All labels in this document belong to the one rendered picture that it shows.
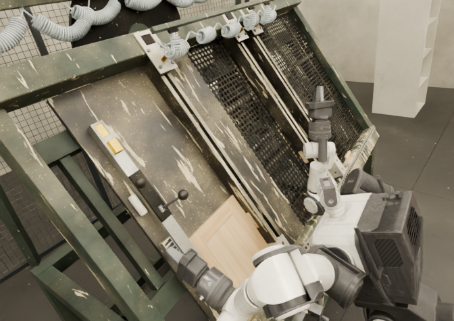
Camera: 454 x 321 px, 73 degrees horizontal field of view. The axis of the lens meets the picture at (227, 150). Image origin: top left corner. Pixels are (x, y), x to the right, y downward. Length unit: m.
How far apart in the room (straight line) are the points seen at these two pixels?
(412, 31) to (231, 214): 3.96
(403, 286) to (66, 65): 1.24
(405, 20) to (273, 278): 4.43
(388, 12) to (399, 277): 4.16
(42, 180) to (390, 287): 1.07
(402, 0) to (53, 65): 4.31
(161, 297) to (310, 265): 0.66
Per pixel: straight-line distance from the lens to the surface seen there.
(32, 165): 1.07
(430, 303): 1.26
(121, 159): 1.15
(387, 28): 4.92
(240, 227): 1.38
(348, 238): 0.98
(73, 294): 1.91
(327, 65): 2.59
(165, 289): 1.22
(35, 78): 1.13
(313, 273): 0.70
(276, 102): 1.77
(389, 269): 1.04
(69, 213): 1.05
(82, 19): 1.73
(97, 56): 1.24
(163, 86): 1.35
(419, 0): 4.80
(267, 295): 0.67
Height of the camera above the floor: 2.05
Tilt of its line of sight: 28 degrees down
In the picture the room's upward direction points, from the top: 10 degrees counter-clockwise
